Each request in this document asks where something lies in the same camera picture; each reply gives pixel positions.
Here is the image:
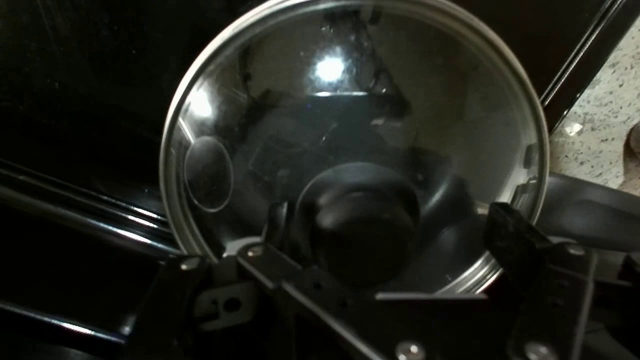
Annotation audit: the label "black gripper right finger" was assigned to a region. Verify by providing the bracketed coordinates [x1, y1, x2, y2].
[485, 200, 600, 360]

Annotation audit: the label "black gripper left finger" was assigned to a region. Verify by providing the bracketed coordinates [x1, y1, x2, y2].
[119, 201, 429, 360]

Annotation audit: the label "glass lid with black knob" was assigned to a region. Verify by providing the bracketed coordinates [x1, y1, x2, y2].
[158, 0, 552, 298]

